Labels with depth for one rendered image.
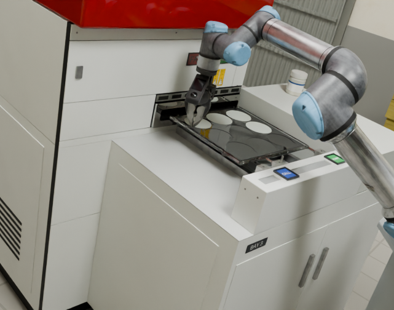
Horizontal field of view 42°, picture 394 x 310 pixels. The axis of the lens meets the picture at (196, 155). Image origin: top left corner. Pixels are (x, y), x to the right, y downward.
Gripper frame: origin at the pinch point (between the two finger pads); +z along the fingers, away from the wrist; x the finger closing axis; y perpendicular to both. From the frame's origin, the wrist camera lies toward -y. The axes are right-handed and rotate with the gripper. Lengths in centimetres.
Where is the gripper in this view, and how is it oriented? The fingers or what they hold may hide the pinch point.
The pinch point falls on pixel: (192, 124)
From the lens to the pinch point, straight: 179.6
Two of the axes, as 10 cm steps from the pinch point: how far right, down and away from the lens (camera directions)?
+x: -9.3, -3.2, 2.0
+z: -2.1, 8.8, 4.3
